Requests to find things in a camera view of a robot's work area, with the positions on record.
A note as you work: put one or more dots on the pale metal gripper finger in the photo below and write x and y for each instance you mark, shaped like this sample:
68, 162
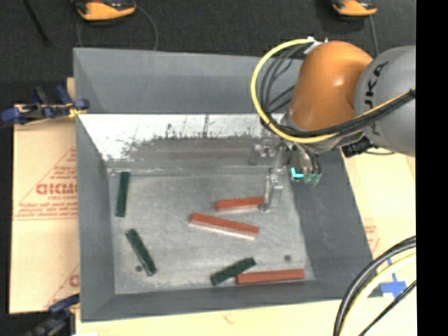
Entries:
273, 191
257, 152

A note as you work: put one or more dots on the red-brown flat block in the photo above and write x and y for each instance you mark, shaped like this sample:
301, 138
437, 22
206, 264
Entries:
224, 224
269, 276
238, 203

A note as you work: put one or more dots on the dark green flat block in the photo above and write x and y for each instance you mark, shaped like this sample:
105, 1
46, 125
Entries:
232, 271
122, 194
140, 252

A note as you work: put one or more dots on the grey metal bin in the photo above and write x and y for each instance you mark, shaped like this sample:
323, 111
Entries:
196, 250

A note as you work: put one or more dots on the brown cardboard board, red print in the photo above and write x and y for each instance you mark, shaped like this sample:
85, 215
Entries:
42, 222

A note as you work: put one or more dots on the black cylinder on white bracket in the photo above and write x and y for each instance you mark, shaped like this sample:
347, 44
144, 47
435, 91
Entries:
353, 148

